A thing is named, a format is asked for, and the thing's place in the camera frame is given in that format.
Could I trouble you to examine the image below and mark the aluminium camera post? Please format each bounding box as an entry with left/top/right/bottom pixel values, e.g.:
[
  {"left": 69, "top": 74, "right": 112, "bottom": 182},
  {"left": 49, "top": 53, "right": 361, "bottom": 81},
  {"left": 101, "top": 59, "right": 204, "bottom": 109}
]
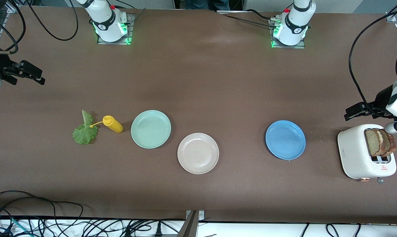
[{"left": 177, "top": 210, "right": 205, "bottom": 237}]

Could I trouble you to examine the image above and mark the green lettuce leaf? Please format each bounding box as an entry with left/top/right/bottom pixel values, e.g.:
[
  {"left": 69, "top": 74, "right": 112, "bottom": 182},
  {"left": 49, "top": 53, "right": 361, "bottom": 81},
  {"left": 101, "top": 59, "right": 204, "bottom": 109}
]
[{"left": 72, "top": 110, "right": 98, "bottom": 145}]

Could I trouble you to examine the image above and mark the mint green plate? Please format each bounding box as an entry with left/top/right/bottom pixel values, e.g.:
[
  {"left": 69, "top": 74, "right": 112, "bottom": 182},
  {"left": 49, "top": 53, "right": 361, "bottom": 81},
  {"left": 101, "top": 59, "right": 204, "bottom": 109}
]
[{"left": 131, "top": 110, "right": 172, "bottom": 149}]

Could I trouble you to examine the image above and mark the aluminium table frame rail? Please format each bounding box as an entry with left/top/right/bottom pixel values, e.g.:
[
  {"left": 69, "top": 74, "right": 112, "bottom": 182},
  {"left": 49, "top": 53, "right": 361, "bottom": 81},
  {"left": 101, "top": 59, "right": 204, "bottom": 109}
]
[{"left": 0, "top": 5, "right": 21, "bottom": 45}]

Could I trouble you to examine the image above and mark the long black looped cable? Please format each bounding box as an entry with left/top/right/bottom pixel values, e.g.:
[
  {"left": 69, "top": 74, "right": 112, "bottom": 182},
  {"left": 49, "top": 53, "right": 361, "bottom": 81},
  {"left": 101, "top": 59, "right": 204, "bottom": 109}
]
[{"left": 0, "top": 190, "right": 84, "bottom": 237}]

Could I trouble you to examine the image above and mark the person in blue jeans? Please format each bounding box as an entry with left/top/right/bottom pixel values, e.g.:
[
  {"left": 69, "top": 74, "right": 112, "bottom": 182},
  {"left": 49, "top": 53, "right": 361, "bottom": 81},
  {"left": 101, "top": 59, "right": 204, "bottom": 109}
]
[{"left": 185, "top": 0, "right": 230, "bottom": 11}]

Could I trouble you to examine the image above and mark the blue plate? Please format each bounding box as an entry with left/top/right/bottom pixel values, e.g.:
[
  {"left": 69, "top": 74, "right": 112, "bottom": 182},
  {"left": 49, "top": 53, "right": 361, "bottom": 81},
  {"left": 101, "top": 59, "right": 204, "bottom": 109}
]
[{"left": 265, "top": 120, "right": 306, "bottom": 160}]

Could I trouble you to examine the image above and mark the yellow squeeze bottle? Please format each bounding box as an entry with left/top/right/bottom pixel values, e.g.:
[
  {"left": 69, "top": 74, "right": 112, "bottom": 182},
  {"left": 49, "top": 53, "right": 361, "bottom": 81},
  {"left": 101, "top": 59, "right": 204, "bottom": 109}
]
[{"left": 90, "top": 115, "right": 124, "bottom": 134}]

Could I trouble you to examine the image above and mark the brown bread slice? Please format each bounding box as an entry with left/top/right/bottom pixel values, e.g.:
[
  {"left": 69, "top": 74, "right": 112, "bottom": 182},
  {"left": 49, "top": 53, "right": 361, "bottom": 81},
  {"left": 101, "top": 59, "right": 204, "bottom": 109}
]
[
  {"left": 380, "top": 128, "right": 397, "bottom": 155},
  {"left": 364, "top": 128, "right": 385, "bottom": 157}
]

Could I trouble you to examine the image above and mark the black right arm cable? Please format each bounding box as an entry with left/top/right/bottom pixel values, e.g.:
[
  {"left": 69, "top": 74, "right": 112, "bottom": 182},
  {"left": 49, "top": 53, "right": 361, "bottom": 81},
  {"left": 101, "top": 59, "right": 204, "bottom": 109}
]
[
  {"left": 26, "top": 0, "right": 79, "bottom": 41},
  {"left": 0, "top": 0, "right": 26, "bottom": 55}
]

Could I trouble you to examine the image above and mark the beige plate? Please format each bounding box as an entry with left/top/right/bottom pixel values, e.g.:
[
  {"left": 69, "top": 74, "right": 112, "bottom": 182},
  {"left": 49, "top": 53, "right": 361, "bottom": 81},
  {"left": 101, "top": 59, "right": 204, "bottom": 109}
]
[{"left": 177, "top": 133, "right": 220, "bottom": 174}]

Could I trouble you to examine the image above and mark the teal cable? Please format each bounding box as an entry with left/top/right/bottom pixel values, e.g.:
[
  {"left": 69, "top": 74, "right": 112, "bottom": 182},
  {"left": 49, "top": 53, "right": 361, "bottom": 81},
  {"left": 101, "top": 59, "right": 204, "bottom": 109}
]
[{"left": 0, "top": 214, "right": 26, "bottom": 237}]

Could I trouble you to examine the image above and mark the aluminium corner profile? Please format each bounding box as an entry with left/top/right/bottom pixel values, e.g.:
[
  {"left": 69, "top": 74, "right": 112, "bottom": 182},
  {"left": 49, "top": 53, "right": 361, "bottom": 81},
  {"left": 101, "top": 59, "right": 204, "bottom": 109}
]
[{"left": 384, "top": 0, "right": 397, "bottom": 23}]

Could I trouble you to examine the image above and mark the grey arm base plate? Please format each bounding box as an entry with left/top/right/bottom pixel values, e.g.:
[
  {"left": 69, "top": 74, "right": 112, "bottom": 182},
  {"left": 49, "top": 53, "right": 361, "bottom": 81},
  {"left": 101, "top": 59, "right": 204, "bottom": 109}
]
[
  {"left": 97, "top": 13, "right": 135, "bottom": 45},
  {"left": 269, "top": 18, "right": 306, "bottom": 49}
]

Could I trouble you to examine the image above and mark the white toaster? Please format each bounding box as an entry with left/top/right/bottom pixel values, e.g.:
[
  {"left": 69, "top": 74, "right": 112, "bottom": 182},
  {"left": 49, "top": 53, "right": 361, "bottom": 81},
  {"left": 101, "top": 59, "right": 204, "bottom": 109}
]
[{"left": 337, "top": 124, "right": 397, "bottom": 182}]

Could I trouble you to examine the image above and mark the black base cable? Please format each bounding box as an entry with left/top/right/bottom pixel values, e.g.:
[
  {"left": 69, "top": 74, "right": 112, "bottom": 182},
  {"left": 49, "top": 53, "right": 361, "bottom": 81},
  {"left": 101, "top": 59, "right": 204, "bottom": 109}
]
[
  {"left": 246, "top": 9, "right": 278, "bottom": 21},
  {"left": 218, "top": 13, "right": 278, "bottom": 28}
]

